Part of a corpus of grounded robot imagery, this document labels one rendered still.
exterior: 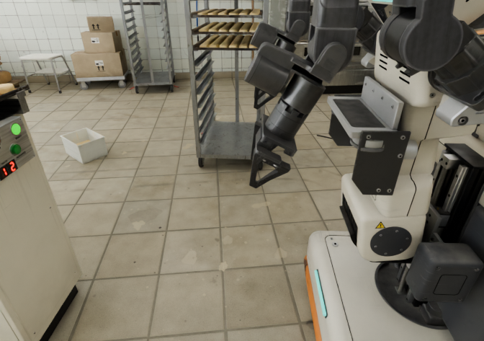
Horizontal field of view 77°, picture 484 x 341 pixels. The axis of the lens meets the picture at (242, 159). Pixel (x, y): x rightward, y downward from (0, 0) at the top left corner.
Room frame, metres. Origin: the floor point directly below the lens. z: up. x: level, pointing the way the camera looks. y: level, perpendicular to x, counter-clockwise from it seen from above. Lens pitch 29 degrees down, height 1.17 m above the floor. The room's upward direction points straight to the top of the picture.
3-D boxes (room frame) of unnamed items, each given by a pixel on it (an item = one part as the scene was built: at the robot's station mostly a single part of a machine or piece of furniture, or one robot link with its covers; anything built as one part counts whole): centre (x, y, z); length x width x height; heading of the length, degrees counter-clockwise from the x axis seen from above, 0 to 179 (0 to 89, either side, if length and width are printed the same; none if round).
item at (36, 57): (4.14, 2.60, 0.23); 0.45 x 0.45 x 0.46; 87
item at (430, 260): (0.63, -0.44, 0.55); 0.28 x 0.27 x 0.25; 177
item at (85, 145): (2.21, 1.28, 0.08); 0.30 x 0.22 x 0.16; 51
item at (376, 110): (0.70, -0.31, 0.87); 0.28 x 0.16 x 0.22; 177
